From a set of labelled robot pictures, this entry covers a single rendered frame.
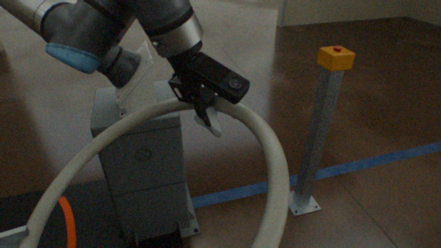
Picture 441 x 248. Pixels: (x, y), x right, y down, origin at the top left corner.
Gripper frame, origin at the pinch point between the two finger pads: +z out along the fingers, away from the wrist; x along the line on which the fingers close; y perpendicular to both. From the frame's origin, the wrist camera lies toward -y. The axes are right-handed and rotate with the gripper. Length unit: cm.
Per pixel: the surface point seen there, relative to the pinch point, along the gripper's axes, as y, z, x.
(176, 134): 62, 43, -17
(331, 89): 14, 59, -79
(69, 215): 141, 83, 43
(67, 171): 21.6, -7.1, 27.0
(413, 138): -10, 195, -175
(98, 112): 89, 20, -3
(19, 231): 15.2, -8.9, 39.5
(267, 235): -23.2, -7.3, 19.8
